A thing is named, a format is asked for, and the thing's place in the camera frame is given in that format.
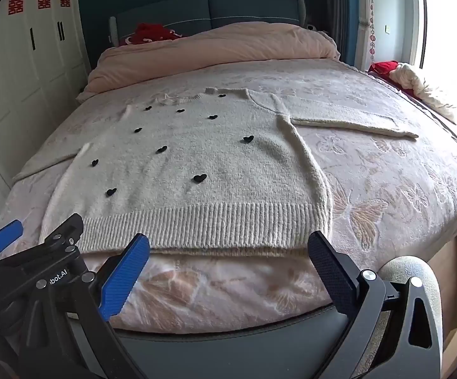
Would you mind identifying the hanging red ornament string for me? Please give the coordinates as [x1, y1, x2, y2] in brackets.
[368, 0, 376, 62]

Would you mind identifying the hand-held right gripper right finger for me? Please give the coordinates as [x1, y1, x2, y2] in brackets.
[307, 231, 444, 379]

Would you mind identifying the red pillow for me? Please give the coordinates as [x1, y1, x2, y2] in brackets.
[120, 23, 183, 46]

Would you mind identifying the grey curtain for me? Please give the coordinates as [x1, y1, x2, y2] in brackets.
[325, 0, 367, 72]

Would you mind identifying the pink duvet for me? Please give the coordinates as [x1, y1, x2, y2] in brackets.
[76, 21, 341, 101]

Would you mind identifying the cream crumpled cloth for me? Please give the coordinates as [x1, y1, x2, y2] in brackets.
[388, 62, 457, 129]

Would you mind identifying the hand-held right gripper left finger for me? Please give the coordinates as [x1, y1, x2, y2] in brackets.
[19, 234, 151, 379]

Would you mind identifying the blue upholstered headboard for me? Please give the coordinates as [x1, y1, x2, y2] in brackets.
[108, 0, 306, 46]

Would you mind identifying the white sweater with black hearts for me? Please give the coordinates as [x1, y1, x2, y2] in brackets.
[39, 87, 420, 259]

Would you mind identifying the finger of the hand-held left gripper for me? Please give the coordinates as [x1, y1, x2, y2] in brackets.
[0, 219, 24, 256]
[44, 213, 85, 254]

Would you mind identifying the pink butterfly pattern blanket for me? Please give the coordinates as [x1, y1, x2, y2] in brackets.
[0, 61, 457, 322]

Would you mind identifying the white wardrobe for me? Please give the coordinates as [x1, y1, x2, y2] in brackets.
[0, 0, 91, 202]

